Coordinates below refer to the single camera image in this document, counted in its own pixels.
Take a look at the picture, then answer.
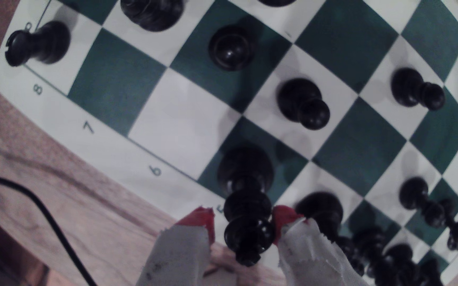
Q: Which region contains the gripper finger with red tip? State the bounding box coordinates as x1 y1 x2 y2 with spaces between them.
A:
272 205 371 286
135 207 215 286

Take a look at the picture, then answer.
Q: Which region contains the black chess queen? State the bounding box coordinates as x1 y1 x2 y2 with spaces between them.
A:
217 144 276 267

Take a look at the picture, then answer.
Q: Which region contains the black chess pawn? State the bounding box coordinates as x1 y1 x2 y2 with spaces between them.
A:
277 78 331 131
398 177 446 229
208 25 258 72
390 68 446 111

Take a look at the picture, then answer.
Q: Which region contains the green and white chess mat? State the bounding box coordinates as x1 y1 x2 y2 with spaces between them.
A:
0 0 458 286

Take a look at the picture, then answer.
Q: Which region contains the black chess rook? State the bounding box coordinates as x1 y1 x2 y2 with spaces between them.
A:
5 21 71 67

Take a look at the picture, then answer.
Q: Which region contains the black chess bishop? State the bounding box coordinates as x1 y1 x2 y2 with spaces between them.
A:
258 0 298 8

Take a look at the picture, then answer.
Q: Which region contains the thin black cable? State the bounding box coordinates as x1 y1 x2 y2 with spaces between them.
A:
0 168 98 286

